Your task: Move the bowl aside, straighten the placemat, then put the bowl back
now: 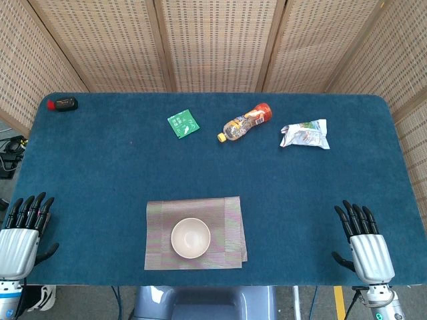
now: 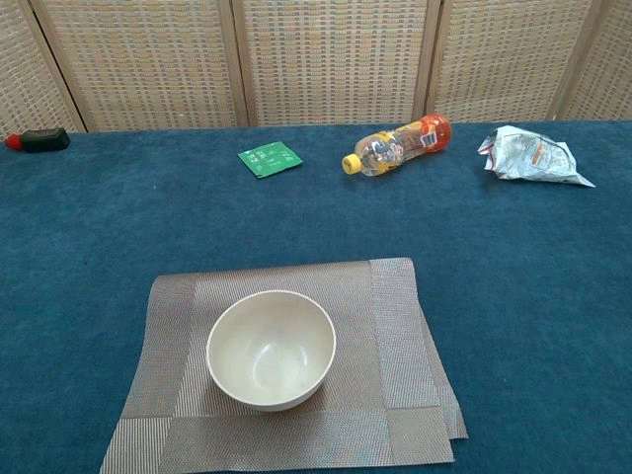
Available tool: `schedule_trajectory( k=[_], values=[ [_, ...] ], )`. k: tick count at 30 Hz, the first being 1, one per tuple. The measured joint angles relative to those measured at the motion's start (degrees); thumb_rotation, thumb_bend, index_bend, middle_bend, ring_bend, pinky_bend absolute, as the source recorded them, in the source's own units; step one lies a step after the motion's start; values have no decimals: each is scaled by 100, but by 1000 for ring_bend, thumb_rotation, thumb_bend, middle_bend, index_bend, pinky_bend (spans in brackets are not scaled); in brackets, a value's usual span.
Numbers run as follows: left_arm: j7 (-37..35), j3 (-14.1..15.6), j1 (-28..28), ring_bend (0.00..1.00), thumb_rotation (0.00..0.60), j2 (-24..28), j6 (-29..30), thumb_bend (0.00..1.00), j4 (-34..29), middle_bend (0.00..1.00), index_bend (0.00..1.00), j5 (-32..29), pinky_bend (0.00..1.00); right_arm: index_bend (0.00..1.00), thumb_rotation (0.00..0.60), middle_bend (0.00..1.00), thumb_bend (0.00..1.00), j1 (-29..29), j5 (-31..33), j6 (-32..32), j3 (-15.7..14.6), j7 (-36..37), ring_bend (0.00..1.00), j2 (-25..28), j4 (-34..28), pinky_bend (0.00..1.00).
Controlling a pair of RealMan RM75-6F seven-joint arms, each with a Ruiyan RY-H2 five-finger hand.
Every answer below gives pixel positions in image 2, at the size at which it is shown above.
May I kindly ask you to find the white round bowl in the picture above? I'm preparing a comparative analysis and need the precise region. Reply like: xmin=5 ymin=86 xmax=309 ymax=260
xmin=205 ymin=289 xmax=338 ymax=414

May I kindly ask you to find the grey woven placemat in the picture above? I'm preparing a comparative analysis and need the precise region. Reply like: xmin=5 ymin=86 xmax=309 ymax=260
xmin=98 ymin=256 xmax=469 ymax=474

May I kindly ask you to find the green sachet packet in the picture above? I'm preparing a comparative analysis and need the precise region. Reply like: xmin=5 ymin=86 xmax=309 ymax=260
xmin=237 ymin=140 xmax=304 ymax=178

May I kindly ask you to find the clear bottle yellow cap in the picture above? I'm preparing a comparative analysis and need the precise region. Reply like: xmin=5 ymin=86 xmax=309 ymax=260
xmin=342 ymin=113 xmax=452 ymax=178

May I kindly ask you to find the blue carpet table cover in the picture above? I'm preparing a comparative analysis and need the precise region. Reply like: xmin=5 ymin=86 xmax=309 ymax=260
xmin=0 ymin=119 xmax=632 ymax=474

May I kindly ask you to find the woven wooden folding screen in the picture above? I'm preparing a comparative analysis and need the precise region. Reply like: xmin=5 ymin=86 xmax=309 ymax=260
xmin=0 ymin=0 xmax=632 ymax=142

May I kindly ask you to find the crumpled white snack bag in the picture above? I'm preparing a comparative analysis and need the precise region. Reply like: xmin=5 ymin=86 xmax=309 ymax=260
xmin=477 ymin=124 xmax=596 ymax=190

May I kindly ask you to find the black device with red tip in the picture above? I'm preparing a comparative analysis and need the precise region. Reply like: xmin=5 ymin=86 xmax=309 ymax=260
xmin=4 ymin=127 xmax=71 ymax=153

